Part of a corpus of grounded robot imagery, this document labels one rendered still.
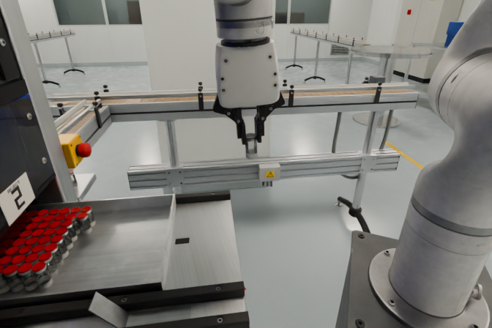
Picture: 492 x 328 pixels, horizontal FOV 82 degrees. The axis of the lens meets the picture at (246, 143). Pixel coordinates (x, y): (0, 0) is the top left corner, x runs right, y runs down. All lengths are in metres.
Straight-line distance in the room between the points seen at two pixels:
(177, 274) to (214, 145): 1.67
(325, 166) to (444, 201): 1.30
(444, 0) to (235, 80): 6.57
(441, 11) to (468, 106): 6.53
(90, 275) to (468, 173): 0.63
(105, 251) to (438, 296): 0.61
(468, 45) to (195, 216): 0.61
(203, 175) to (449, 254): 1.30
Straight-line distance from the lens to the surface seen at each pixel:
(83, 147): 0.85
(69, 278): 0.67
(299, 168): 1.70
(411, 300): 0.62
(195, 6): 1.99
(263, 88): 0.46
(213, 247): 0.64
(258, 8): 0.42
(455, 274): 0.57
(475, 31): 0.51
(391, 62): 4.00
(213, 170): 1.62
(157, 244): 0.66
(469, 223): 0.51
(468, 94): 0.42
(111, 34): 8.87
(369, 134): 1.82
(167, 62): 2.03
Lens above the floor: 1.33
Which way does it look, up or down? 25 degrees down
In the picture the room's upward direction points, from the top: straight up
